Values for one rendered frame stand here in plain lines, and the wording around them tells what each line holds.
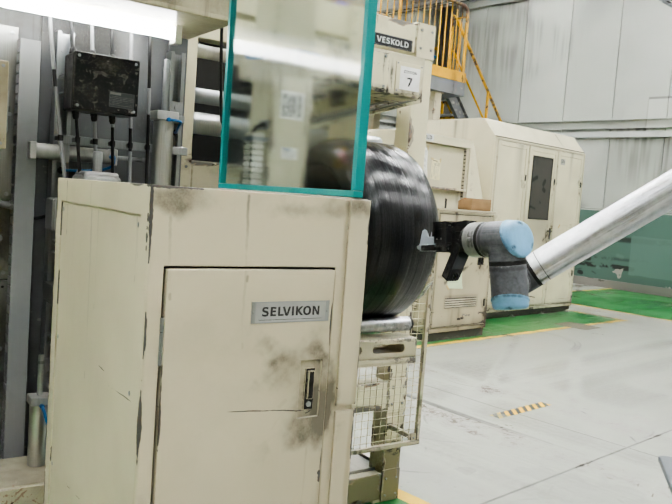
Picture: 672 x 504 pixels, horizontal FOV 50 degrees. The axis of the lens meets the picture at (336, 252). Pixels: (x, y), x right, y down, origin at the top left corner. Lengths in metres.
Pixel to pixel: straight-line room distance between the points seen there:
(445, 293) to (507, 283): 5.15
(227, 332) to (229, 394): 0.10
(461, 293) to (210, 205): 6.10
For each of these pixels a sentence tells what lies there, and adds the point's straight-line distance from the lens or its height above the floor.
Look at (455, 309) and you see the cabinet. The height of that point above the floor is 0.29.
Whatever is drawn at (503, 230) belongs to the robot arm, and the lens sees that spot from 1.78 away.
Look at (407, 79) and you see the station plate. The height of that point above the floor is 1.70.
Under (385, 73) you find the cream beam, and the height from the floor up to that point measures 1.70.
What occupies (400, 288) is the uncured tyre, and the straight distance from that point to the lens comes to 2.09.
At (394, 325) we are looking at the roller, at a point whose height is 0.90.
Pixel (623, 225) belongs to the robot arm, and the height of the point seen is 1.25.
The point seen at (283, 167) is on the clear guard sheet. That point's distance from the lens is 1.48.
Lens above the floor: 1.27
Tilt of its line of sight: 4 degrees down
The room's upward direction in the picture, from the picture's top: 4 degrees clockwise
